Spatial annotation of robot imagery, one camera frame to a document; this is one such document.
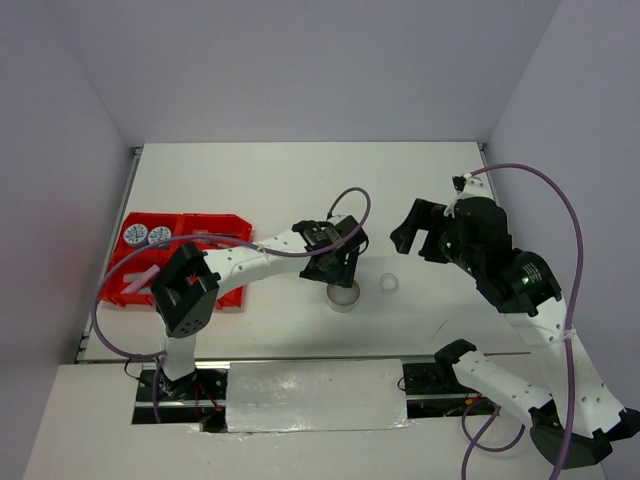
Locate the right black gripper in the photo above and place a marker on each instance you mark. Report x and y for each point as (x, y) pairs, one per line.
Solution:
(425, 214)

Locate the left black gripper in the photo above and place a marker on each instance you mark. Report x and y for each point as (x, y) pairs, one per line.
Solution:
(341, 275)

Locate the large clear tape roll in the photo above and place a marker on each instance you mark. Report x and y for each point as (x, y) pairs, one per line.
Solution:
(343, 299)

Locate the small clear tape roll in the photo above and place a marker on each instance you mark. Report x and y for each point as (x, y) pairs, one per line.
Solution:
(388, 283)

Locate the red gel pen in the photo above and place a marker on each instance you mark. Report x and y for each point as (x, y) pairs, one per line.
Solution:
(223, 232)

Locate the blue white putty jar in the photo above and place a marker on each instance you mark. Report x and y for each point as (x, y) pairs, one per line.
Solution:
(135, 235)
(158, 236)

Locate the purple glue stick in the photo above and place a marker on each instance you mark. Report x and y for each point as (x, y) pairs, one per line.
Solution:
(134, 282)

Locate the blue gel pen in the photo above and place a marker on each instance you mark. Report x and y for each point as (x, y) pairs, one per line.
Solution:
(216, 245)

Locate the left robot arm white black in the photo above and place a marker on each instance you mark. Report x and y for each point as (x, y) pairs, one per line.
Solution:
(188, 287)

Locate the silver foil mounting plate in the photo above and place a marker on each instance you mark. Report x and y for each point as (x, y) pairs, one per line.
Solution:
(315, 396)

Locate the red compartment storage bin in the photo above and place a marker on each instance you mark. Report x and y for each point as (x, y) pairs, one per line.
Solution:
(180, 224)

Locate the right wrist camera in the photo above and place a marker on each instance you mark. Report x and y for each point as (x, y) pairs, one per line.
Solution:
(469, 186)

